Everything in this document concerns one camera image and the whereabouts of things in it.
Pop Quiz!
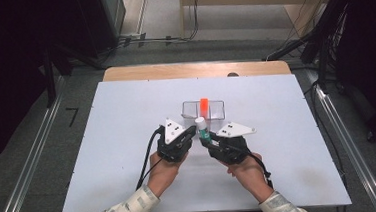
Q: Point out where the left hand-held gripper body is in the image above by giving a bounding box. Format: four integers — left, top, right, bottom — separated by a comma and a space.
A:
154, 116, 196, 165

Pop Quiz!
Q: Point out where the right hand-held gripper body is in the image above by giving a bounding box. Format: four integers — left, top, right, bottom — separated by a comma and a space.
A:
206, 118, 260, 168

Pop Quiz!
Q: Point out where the white green glue stick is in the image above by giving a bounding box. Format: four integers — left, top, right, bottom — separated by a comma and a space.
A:
194, 116, 213, 144

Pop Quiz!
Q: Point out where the clear plastic organizer box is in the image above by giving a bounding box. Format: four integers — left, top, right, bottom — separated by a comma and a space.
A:
180, 97, 228, 134

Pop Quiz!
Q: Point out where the person's left hand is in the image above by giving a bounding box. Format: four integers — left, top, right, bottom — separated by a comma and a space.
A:
144, 148, 192, 199

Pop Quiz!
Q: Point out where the person's right hand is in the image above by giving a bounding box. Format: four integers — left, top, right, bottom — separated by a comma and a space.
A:
225, 150, 276, 206

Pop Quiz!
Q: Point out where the wooden table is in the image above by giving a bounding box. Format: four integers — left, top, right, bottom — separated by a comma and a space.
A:
101, 54, 292, 88

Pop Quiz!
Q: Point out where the light wooden furniture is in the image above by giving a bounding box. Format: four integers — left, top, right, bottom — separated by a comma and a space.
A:
178, 0, 344, 48

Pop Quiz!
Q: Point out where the dark cabinet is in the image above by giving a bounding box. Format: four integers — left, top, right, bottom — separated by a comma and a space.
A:
76, 0, 130, 60

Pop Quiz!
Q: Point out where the black curtain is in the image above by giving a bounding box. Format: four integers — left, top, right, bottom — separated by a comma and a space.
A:
0, 0, 109, 171
330, 0, 376, 154

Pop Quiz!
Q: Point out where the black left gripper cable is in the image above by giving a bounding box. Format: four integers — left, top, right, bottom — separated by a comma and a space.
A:
130, 126, 170, 191

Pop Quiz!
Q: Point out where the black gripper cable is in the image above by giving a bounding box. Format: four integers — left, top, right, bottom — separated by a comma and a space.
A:
243, 148, 275, 192
130, 126, 170, 191

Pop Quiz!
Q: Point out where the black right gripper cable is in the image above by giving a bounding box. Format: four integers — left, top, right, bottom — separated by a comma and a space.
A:
243, 148, 275, 192

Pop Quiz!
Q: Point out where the floor cable with plugs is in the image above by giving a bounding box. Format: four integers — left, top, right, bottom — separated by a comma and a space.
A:
116, 29, 187, 51

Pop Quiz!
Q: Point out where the metal floor rail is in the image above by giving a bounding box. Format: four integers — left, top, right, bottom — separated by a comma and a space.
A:
0, 77, 75, 212
306, 65, 376, 212

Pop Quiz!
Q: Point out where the hanging black cable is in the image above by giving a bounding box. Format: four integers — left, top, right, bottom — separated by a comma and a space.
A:
186, 0, 204, 41

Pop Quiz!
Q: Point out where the black metal stand with cables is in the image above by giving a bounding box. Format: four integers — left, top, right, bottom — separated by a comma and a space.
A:
258, 2, 357, 97

